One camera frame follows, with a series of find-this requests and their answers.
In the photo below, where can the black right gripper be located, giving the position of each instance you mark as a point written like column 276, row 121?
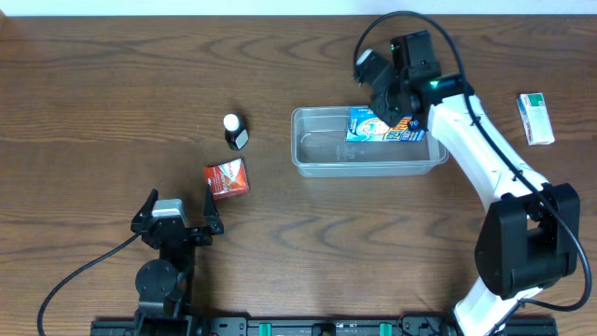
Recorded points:
column 389, row 108

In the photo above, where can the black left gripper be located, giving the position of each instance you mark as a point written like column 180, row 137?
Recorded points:
column 213, row 222

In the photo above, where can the blue fever patch box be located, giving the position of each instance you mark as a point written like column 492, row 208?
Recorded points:
column 364, row 126

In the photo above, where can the white green Panadol box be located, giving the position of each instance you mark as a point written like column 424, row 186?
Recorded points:
column 535, row 119

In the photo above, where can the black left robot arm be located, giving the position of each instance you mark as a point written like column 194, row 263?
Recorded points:
column 164, row 284

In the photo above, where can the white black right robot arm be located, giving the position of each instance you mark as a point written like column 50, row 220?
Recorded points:
column 529, row 238

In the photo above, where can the clear plastic container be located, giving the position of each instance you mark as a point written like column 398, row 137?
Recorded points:
column 319, row 148

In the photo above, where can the red Panadol box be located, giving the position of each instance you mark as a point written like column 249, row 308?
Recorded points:
column 227, row 179

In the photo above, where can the dark bottle white cap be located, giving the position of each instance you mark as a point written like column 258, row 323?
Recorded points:
column 236, row 133

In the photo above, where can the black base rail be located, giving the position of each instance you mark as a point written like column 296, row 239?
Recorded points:
column 408, row 325

